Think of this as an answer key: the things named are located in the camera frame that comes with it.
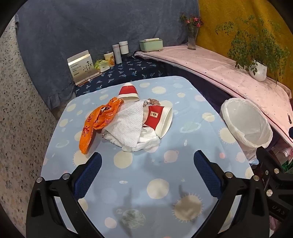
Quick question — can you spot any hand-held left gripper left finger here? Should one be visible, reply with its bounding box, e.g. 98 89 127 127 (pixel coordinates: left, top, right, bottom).
26 152 103 238

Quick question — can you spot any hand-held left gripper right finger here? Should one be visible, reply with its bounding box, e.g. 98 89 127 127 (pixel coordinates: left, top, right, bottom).
193 150 271 238

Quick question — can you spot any bin with white liner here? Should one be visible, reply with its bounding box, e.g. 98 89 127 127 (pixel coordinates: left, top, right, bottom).
220 98 273 165

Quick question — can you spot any orange plastic bag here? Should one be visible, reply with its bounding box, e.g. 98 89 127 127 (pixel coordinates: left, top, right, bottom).
79 96 121 154

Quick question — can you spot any white paper towel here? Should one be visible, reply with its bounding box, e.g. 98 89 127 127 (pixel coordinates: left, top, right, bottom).
102 101 144 147

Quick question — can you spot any white plastic bag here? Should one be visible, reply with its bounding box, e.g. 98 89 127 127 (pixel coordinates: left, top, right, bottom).
102 125 161 153

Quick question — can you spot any red labelled paper cup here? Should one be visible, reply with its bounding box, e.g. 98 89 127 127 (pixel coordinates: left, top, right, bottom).
143 101 173 138

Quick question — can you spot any light blue planet tablecloth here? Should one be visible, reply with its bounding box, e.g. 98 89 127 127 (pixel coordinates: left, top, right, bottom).
41 75 254 238

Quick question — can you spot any potted green plant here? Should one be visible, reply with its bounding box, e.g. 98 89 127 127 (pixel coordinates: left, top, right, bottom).
215 16 290 82

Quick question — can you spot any red white paper cup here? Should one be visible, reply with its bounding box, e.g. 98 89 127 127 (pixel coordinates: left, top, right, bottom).
118 83 140 102

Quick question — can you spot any pink cloth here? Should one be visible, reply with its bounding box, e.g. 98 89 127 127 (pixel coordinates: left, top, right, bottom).
134 44 293 147

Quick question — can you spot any white gold carton box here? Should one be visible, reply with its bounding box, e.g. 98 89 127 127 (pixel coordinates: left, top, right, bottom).
67 50 100 86

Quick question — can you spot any green snack packet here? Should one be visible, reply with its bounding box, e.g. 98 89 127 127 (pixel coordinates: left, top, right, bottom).
94 59 109 72

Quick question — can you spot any dark blue floral cloth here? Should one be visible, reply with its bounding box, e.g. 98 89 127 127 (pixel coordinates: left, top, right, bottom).
75 55 167 96

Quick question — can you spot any yellow printed tin can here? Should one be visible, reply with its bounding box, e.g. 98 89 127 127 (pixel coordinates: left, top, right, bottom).
103 51 115 67

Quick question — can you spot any white thermos bottle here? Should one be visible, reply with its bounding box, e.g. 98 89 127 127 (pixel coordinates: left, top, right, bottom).
112 44 122 64

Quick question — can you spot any white jar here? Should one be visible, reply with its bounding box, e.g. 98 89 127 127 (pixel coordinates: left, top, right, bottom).
118 41 129 55

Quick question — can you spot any glass vase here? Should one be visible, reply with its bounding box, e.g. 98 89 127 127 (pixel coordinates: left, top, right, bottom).
187 26 198 50

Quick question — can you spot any yellow backdrop cloth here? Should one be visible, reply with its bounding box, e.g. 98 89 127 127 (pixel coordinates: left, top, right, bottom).
198 0 293 92

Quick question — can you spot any green tissue box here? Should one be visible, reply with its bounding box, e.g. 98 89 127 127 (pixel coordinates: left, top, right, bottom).
139 37 164 53

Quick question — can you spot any pink flower bunch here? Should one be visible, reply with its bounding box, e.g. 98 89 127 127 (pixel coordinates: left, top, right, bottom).
179 12 204 31

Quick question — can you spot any grey blue backdrop cloth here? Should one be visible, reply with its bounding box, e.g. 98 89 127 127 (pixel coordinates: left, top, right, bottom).
15 0 199 109

